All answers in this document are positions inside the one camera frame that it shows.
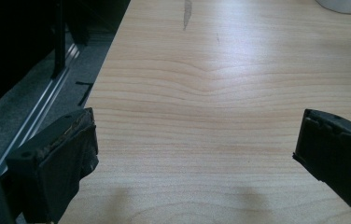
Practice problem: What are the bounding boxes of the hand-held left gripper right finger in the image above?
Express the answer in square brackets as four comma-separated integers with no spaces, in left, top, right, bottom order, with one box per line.
[292,108,351,224]

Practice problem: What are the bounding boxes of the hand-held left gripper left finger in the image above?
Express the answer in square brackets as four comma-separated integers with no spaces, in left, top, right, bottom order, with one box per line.
[5,106,100,224]

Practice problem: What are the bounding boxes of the black stand leg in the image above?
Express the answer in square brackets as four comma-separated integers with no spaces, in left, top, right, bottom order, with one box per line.
[50,0,67,79]

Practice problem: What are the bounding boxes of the white object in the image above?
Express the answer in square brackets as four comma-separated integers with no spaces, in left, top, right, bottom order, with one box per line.
[315,0,351,16]

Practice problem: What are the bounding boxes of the metal floor rail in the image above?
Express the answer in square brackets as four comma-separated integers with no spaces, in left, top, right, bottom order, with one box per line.
[0,43,81,175]

